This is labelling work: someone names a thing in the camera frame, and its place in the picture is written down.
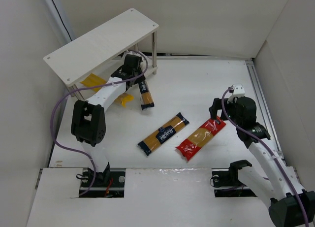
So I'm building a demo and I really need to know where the red spaghetti bag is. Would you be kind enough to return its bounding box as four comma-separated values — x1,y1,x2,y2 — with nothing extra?
176,116,226,162

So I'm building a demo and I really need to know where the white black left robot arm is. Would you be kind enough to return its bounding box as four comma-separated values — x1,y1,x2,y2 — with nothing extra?
70,54,145,160

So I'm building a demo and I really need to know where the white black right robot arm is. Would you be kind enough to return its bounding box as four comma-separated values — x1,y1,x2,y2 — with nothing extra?
209,97,315,227

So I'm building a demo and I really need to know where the white two-tier shelf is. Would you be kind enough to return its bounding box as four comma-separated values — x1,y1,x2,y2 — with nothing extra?
43,8,159,90

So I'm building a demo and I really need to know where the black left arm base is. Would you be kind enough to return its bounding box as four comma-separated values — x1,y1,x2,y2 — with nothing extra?
76,169,126,198

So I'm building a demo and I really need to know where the yellow spaghetti bag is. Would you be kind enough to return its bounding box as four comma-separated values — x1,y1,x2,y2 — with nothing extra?
80,73,134,107

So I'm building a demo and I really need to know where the aluminium frame rail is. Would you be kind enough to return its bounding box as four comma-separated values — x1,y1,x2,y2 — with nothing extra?
246,59,286,164

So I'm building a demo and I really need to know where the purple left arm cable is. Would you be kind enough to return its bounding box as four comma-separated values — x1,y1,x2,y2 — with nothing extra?
50,49,149,197

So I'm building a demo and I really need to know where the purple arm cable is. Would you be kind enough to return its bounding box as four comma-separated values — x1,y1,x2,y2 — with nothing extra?
50,49,149,197
221,86,310,227

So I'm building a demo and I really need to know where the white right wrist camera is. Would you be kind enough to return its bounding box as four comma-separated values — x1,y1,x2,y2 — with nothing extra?
227,84,245,103

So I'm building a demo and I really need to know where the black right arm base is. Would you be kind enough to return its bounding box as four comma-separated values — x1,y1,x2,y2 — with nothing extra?
209,168,256,197

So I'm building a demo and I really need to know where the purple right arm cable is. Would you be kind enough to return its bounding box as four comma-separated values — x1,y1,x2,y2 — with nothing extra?
221,86,310,227

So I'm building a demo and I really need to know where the blue spaghetti bag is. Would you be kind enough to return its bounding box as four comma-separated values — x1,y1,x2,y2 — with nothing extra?
138,80,155,110
137,112,190,156

